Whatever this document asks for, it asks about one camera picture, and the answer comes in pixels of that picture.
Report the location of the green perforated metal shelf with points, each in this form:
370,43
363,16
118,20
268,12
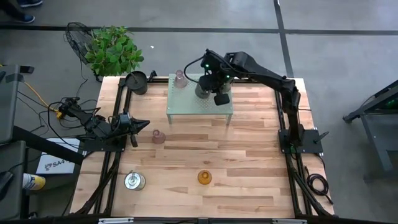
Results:
186,104

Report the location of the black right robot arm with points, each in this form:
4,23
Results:
280,84

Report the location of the silver metal bracket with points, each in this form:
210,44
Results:
289,221
115,220

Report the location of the black floor fan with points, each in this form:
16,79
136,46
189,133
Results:
76,39

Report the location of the black metal stand beam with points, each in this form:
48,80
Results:
46,144

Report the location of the pink glass candle holder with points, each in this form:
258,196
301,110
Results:
180,81
158,137

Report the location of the person's foot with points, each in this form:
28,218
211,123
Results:
25,18
30,2

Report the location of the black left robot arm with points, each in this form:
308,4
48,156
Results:
93,126

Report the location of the white printed box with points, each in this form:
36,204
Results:
59,165

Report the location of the black aluminium table frame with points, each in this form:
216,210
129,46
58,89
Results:
119,99

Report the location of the black plant pot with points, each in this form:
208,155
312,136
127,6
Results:
136,84

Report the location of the green leafy plant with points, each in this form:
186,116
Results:
112,53

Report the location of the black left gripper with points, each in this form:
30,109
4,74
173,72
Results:
124,124

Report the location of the grey metal stand frame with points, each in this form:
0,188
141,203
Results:
376,140

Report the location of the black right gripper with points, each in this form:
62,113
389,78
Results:
216,81

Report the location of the yellow white can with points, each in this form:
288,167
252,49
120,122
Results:
34,182

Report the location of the grey cabinet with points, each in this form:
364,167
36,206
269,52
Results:
9,102

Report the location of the amber glass candle holder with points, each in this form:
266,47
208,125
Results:
204,178

